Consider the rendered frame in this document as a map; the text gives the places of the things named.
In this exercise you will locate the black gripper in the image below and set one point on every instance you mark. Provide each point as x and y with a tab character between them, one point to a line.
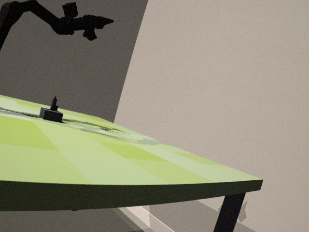
97	22

